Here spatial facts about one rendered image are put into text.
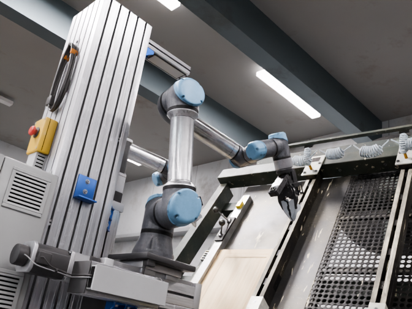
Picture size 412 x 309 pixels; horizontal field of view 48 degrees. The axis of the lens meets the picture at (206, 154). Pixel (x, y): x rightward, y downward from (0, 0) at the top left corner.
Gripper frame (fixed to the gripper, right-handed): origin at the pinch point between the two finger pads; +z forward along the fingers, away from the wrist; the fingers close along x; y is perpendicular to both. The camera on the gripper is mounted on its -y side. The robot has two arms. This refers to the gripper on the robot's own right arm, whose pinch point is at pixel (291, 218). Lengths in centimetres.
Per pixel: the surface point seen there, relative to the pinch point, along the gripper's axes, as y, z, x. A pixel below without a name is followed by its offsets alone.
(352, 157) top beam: 88, -18, 11
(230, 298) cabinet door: 3, 35, 45
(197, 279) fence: 6, 27, 69
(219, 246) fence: 28, 15, 70
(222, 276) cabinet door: 13, 27, 57
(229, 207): 68, -2, 92
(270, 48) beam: 224, -137, 136
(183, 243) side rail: 26, 12, 95
